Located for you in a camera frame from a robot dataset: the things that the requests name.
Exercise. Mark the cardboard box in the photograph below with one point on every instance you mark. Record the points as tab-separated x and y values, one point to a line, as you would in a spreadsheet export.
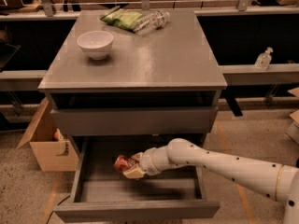
53	153

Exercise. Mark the closed grey upper drawer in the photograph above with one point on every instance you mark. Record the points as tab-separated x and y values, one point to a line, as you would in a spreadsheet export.
104	122

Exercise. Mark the green chip bag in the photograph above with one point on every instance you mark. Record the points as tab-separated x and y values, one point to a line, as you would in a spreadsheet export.
122	18

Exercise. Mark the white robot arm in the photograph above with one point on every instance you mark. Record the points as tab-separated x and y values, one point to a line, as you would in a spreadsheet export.
275	181

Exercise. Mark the grey drawer cabinet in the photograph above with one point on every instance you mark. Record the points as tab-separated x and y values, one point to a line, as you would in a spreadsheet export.
169	68

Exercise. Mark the open grey drawer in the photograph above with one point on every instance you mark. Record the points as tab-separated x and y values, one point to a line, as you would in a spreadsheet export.
100	193

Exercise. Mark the red coke can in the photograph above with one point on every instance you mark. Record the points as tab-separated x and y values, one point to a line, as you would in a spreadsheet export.
124	163

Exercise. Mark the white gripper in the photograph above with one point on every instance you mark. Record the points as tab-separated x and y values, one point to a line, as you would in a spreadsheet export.
146	163

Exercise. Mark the clear plastic water bottle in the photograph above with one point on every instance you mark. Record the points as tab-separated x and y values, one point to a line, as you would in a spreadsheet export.
150	22

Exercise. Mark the white bowl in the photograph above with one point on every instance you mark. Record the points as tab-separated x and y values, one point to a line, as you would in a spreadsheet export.
96	44

